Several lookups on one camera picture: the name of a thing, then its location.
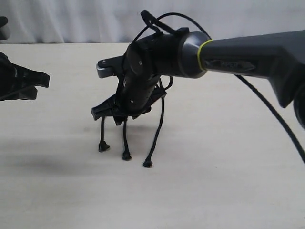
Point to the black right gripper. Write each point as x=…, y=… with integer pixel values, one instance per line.
x=147, y=60

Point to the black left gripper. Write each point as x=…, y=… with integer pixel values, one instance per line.
x=12, y=80

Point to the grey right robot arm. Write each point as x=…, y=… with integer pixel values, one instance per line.
x=277, y=57

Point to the white backdrop curtain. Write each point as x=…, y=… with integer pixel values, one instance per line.
x=75, y=21

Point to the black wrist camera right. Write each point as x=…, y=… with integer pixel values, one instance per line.
x=110, y=67

